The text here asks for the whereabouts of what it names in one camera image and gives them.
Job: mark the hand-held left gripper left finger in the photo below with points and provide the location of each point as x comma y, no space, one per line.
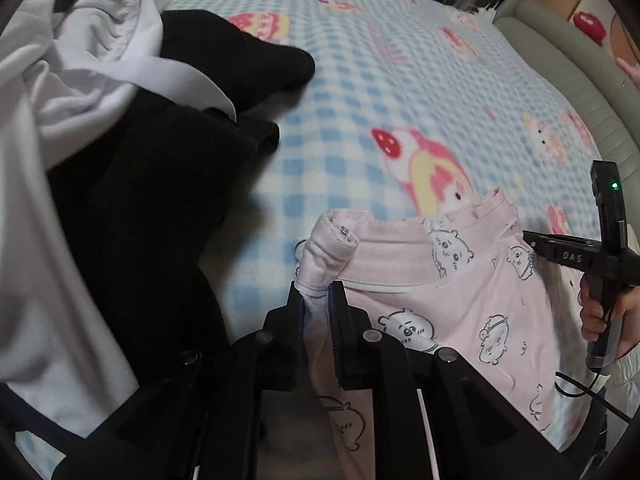
300,330

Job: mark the person's right hand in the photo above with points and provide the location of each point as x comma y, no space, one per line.
590,320

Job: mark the grey-green bed headboard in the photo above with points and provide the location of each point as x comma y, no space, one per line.
560,70

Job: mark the blue checked printed blanket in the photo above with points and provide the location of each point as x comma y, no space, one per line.
400,110

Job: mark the pink and white plush toy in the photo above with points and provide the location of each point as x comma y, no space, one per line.
631,67

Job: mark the white garment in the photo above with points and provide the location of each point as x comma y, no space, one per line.
60,85

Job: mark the black garment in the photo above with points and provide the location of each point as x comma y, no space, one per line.
150,210

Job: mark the red plush toy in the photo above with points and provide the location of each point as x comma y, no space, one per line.
589,24

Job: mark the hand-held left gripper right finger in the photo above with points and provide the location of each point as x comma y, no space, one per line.
336,330

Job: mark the pink printed pajama top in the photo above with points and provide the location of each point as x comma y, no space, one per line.
450,300

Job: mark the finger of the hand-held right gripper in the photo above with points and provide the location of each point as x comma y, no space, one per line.
539,246

